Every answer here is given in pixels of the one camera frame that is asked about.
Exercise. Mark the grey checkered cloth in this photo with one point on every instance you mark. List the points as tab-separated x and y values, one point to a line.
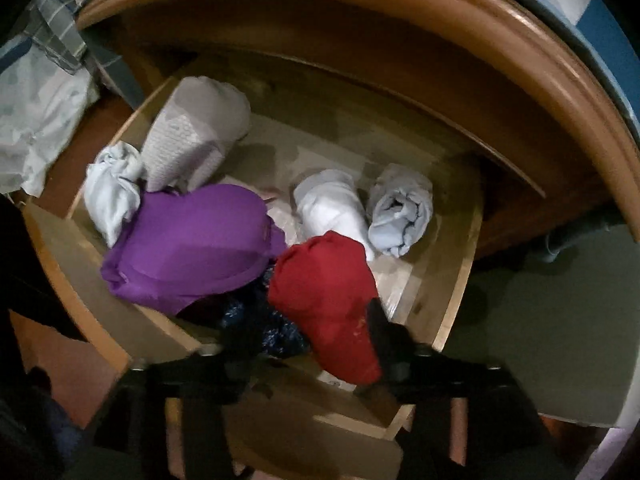
55	25

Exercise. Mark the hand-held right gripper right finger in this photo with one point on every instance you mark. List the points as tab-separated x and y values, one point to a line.
387	345

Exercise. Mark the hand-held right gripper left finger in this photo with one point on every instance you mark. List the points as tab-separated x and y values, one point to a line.
245	355

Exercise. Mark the white spotted cloth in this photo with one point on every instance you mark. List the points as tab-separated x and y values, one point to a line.
40	120

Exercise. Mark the red underwear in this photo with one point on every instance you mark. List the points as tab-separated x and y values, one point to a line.
320	290

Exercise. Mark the dark blue patterned underwear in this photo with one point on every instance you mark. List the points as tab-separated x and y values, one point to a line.
280	335

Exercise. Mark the grey knitted underwear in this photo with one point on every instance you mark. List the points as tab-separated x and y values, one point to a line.
200	120

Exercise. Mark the wooden drawer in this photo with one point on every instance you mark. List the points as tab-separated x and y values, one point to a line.
300	150

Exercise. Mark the white underwear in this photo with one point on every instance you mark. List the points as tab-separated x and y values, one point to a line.
325	205

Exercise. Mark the brown wooden nightstand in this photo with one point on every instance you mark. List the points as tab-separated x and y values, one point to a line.
350	20

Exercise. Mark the purple underwear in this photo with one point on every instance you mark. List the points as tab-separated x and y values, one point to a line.
195	245

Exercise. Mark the small light blue underwear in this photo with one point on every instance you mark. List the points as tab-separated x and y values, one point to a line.
110	195

